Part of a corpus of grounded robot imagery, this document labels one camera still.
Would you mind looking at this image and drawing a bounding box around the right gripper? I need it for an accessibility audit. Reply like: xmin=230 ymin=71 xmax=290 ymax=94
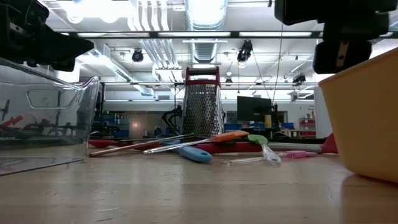
xmin=275 ymin=0 xmax=398 ymax=75

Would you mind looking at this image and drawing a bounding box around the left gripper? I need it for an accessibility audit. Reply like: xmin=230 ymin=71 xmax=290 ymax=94
xmin=0 ymin=0 xmax=94 ymax=72

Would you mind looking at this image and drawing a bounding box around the yellow plastic bin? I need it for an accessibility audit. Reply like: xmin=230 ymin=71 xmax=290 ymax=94
xmin=318 ymin=47 xmax=398 ymax=184

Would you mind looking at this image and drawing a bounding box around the clear plastic bin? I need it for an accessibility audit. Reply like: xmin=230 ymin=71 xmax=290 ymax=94
xmin=0 ymin=57 xmax=101 ymax=177

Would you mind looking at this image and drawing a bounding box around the red plastic spoon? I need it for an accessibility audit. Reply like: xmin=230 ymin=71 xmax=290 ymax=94
xmin=88 ymin=139 xmax=162 ymax=152

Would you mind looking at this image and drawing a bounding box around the pink spatula clear handle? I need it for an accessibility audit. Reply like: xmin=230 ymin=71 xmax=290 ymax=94
xmin=222 ymin=150 xmax=318 ymax=166

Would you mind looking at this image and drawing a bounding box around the black turner metal handle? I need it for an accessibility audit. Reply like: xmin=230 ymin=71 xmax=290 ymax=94
xmin=89 ymin=133 xmax=200 ymax=158

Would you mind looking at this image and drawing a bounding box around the green spatula clear handle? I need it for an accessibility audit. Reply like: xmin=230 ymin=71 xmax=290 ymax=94
xmin=248 ymin=134 xmax=282 ymax=166

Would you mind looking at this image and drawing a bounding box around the orange handled utensil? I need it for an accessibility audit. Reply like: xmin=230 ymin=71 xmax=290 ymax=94
xmin=142 ymin=130 xmax=250 ymax=155

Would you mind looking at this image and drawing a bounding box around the red handled kitchen utensil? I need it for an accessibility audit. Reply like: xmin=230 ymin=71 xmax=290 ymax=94
xmin=196 ymin=133 xmax=339 ymax=154

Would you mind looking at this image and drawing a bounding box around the blue plastic spoon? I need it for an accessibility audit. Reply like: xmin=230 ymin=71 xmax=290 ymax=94
xmin=157 ymin=139 xmax=213 ymax=164

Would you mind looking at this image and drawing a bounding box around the black ceiling spotlight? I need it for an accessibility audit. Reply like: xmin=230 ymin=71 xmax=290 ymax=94
xmin=236 ymin=39 xmax=254 ymax=63
xmin=131 ymin=48 xmax=145 ymax=63
xmin=292 ymin=73 xmax=307 ymax=86

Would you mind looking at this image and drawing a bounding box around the red shelf rack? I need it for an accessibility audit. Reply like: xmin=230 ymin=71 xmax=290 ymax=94
xmin=299 ymin=117 xmax=317 ymax=138

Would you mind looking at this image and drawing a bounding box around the black computer monitor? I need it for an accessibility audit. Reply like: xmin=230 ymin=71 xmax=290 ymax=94
xmin=236 ymin=95 xmax=273 ymax=123

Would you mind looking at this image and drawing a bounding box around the thin hanging black cable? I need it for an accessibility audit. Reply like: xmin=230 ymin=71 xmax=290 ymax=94
xmin=272 ymin=23 xmax=285 ymax=104

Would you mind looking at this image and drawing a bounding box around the thin black horizontal rail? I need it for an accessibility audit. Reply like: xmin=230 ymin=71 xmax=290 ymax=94
xmin=101 ymin=82 xmax=318 ymax=86

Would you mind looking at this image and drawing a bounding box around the black overhead frame bar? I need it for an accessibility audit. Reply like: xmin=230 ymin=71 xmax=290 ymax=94
xmin=60 ymin=30 xmax=398 ymax=39

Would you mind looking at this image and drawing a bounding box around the silver ceiling air duct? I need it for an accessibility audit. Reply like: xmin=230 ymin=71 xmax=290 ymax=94
xmin=183 ymin=0 xmax=229 ymax=65

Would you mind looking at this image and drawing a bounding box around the steel box grater red handle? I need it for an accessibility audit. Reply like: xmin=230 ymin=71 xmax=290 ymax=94
xmin=181 ymin=66 xmax=225 ymax=138

